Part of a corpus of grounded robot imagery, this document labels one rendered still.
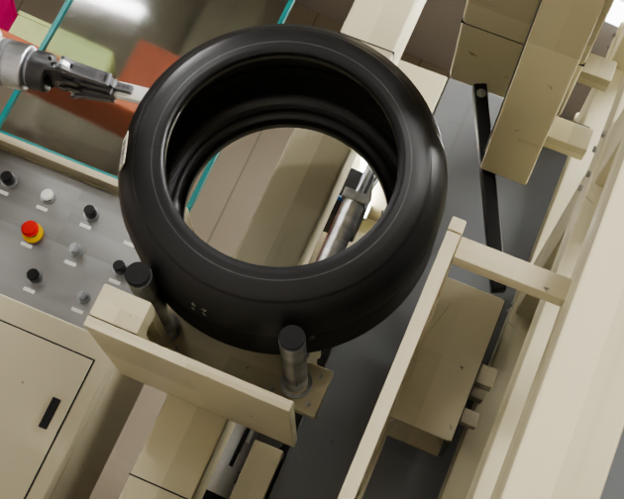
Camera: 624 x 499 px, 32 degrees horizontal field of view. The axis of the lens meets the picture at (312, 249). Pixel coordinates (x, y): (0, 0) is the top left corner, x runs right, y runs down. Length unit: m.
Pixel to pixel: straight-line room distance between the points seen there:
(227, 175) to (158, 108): 4.17
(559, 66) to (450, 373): 0.60
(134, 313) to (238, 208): 4.23
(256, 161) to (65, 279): 3.52
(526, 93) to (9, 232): 1.34
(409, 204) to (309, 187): 0.47
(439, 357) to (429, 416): 0.11
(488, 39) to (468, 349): 0.60
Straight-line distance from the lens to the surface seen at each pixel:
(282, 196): 2.26
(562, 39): 1.97
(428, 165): 1.88
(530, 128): 2.12
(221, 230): 5.99
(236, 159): 6.13
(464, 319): 2.13
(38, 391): 2.60
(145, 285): 1.84
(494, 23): 2.15
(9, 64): 2.12
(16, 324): 2.65
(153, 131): 1.91
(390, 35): 2.44
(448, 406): 2.08
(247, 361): 2.14
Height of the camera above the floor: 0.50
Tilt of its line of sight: 18 degrees up
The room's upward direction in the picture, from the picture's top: 24 degrees clockwise
